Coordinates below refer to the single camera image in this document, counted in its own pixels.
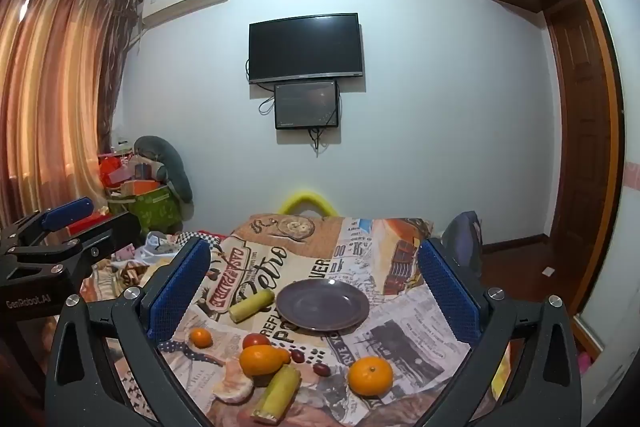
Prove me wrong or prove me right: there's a blue-grey backpack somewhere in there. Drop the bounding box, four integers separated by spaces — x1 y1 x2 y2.
442 210 484 281

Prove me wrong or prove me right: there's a yellow hoop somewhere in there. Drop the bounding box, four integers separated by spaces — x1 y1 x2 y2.
278 190 339 218

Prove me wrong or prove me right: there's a large orange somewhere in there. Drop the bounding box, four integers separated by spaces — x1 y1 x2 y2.
239 344 292 377
347 356 394 397

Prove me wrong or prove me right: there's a green storage box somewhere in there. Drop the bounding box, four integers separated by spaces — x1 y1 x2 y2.
106 184 184 234

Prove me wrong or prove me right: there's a black hanging cable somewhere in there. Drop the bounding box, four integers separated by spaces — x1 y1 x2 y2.
307 127 327 156

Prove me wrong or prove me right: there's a yellow fleece blanket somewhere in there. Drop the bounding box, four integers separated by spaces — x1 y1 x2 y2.
492 341 512 400

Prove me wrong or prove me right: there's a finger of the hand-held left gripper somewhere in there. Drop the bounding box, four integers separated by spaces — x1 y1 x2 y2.
14 211 144 267
0 197 95 244

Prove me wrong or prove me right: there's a red tomato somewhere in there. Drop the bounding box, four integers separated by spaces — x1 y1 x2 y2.
242 332 273 350

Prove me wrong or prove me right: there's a black wall television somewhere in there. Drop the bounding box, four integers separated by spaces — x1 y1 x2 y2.
248 12 364 86

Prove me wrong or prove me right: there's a peeled orange piece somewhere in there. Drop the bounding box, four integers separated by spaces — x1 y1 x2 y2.
212 359 255 405

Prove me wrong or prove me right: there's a white blue cloth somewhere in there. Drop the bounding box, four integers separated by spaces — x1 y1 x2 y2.
144 231 177 259

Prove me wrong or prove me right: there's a printed blanket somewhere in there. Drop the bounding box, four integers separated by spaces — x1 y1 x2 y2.
80 214 512 427

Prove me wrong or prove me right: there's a striped brown curtain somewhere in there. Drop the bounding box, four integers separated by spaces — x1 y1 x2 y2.
0 0 142 230

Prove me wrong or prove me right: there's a grey plush cushion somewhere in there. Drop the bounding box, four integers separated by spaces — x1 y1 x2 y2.
134 135 194 204

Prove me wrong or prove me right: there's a small black wall monitor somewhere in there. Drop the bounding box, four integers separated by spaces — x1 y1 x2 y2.
273 79 341 130

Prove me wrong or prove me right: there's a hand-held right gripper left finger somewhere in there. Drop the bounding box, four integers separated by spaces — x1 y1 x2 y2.
45 237 213 427

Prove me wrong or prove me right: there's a red box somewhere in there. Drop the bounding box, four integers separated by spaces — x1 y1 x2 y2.
66 213 117 237

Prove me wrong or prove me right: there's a grey round plate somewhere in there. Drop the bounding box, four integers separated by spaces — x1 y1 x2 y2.
275 279 371 334

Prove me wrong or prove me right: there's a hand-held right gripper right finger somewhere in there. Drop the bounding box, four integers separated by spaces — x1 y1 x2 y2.
417 237 583 427

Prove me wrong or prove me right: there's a pile of small boxes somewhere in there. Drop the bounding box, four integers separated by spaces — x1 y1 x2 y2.
98 151 169 198

